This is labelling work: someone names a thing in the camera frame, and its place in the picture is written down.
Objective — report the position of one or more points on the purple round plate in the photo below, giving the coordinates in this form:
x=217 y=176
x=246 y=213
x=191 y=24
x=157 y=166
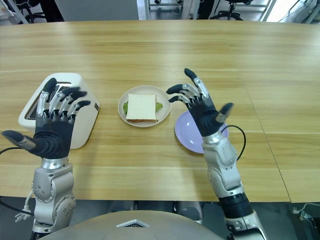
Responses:
x=188 y=132

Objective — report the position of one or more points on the robot body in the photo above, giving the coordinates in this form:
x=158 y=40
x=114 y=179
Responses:
x=135 y=227

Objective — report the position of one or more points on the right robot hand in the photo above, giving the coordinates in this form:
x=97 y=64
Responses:
x=206 y=117

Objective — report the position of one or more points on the cream round plate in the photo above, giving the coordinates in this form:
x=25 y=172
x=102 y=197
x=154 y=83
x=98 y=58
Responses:
x=163 y=111

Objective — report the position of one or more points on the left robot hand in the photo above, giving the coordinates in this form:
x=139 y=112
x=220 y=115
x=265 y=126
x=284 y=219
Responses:
x=53 y=135

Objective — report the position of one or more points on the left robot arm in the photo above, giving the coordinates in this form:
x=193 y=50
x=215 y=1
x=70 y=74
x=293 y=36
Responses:
x=53 y=190

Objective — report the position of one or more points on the cream toaster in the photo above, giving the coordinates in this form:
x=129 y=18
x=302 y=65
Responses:
x=85 y=117

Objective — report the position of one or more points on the green lettuce leaf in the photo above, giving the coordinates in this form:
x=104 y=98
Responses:
x=160 y=106

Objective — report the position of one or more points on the black office chair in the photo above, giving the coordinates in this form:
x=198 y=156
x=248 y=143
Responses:
x=231 y=11

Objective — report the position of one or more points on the toasted bread slice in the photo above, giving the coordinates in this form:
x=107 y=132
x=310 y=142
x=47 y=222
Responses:
x=142 y=120

